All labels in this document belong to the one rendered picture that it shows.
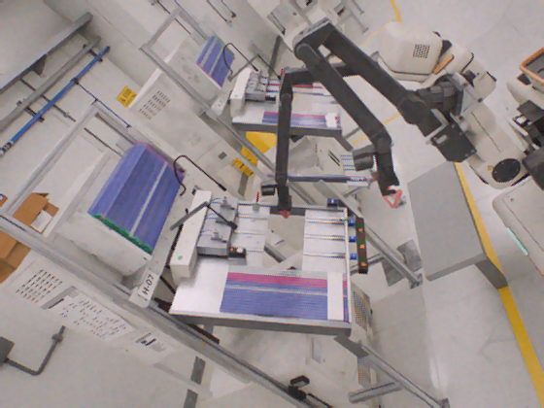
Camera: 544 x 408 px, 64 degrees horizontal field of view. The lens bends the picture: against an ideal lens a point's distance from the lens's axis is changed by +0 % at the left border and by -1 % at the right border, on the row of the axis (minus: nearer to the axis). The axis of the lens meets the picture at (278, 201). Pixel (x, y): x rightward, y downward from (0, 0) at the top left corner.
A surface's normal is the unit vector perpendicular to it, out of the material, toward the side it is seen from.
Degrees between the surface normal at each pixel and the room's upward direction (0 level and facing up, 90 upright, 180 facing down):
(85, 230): 90
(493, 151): 90
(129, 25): 90
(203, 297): 43
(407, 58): 90
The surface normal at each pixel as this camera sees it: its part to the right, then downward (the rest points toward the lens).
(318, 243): 0.01, -0.76
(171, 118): -0.09, 0.65
